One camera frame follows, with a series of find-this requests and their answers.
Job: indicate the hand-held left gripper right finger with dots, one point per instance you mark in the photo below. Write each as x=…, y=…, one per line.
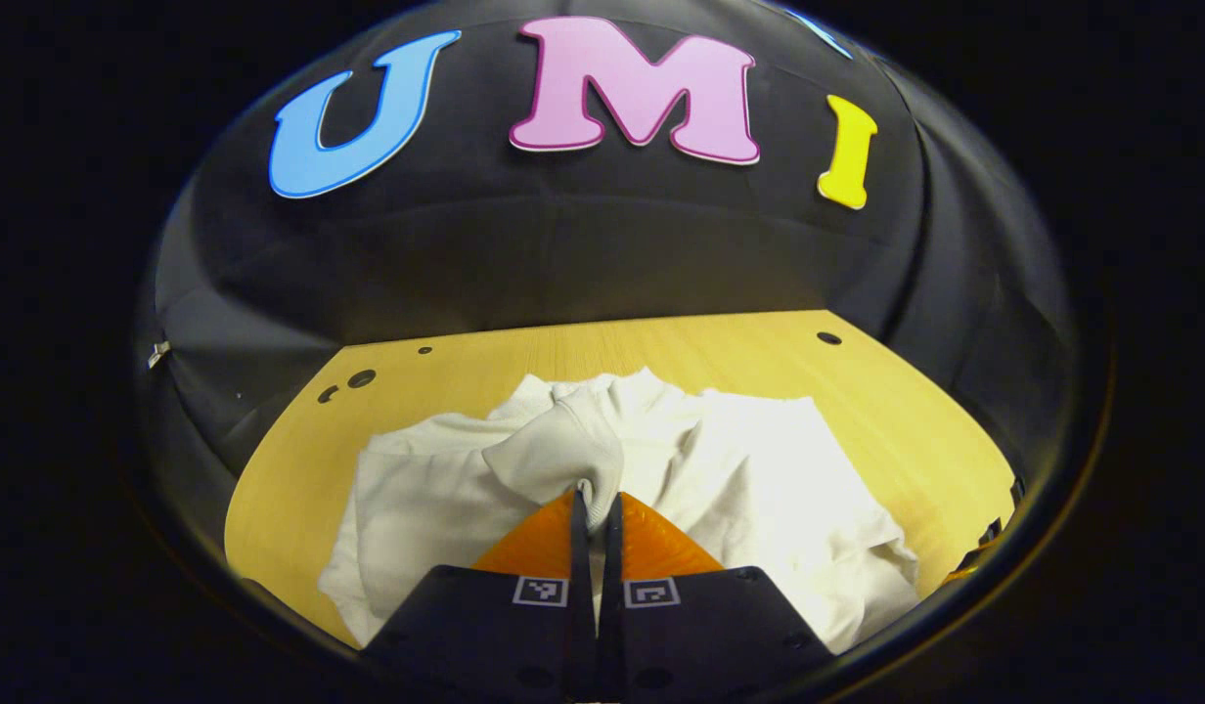
x=612, y=567

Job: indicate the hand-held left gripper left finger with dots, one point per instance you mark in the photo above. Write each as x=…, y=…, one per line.
x=579, y=557

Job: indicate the white sweatshirt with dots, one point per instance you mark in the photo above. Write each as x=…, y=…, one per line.
x=759, y=489

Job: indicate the black backdrop cloth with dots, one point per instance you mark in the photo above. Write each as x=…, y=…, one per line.
x=563, y=244

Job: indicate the silver cloth clip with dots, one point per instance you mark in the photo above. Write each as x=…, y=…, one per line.
x=157, y=352

